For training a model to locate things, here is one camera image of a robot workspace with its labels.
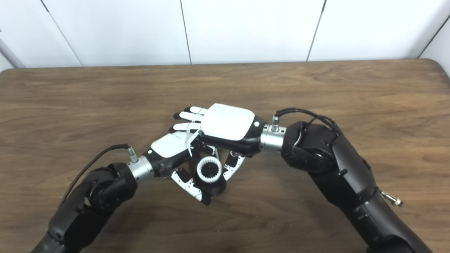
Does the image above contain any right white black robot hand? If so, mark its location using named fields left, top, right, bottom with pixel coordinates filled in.
left=169, top=103, right=267, bottom=181

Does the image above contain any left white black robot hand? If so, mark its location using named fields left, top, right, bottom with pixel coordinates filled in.
left=142, top=130, right=218, bottom=206

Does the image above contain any white ring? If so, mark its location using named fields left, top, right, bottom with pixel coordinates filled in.
left=196, top=156, right=223, bottom=183

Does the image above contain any round black part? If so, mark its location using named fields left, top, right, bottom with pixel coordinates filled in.
left=193, top=155, right=227, bottom=197

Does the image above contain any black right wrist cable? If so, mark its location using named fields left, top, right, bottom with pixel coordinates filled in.
left=272, top=108, right=404, bottom=207

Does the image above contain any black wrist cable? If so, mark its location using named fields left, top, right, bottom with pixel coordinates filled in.
left=58, top=144, right=138, bottom=208
left=272, top=108, right=404, bottom=207

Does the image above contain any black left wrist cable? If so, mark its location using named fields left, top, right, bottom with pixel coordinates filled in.
left=58, top=144, right=138, bottom=208

